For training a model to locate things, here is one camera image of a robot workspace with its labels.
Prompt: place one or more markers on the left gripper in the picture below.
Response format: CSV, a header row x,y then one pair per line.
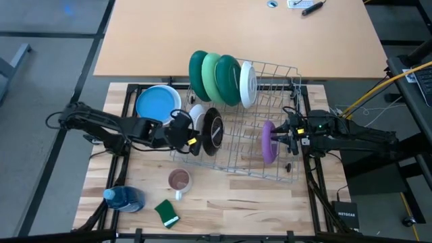
x,y
179,131

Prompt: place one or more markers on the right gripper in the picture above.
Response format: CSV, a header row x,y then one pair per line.
x,y
305,125

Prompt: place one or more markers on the purple plate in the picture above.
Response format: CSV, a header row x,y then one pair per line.
x,y
268,152

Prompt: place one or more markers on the orange flower plate black underside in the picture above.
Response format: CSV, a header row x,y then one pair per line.
x,y
212,131

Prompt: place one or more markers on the white deep plate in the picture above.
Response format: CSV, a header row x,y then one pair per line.
x,y
178,98

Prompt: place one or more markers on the blue plate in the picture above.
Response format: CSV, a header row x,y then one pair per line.
x,y
155,104

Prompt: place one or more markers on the dark green plate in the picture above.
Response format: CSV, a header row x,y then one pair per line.
x,y
196,74
227,81

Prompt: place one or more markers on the light green plate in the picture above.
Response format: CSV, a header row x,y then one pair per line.
x,y
208,77

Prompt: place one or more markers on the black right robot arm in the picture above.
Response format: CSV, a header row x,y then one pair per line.
x,y
357,141

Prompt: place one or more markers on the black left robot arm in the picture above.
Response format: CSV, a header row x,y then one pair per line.
x,y
121,123

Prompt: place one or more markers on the white mug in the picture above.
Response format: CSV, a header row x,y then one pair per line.
x,y
180,180

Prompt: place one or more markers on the green sponge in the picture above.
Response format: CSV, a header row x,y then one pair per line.
x,y
166,211

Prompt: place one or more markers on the blue water bottle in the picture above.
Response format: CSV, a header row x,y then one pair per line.
x,y
128,199

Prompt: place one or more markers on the black Netgear box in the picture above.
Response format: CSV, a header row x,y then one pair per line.
x,y
346,216

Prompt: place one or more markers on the beige table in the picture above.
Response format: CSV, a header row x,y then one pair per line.
x,y
236,30

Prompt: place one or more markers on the dark grey desk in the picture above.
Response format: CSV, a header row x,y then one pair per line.
x,y
405,101

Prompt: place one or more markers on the black marker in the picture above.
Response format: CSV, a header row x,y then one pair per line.
x,y
312,8

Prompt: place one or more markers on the grey table grommet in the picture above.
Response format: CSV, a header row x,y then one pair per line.
x,y
272,3

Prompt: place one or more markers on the white label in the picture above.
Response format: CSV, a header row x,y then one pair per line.
x,y
409,76

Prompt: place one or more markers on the black laptop keyboard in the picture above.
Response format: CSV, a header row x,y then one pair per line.
x,y
426,84

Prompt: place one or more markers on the black caster wheel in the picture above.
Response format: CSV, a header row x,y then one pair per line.
x,y
409,221

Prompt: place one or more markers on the black pole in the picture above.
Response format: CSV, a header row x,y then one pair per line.
x,y
420,51

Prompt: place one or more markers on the grey metal furniture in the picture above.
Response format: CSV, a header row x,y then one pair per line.
x,y
20,54

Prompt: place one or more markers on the black aluminium frame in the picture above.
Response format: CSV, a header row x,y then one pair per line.
x,y
202,239

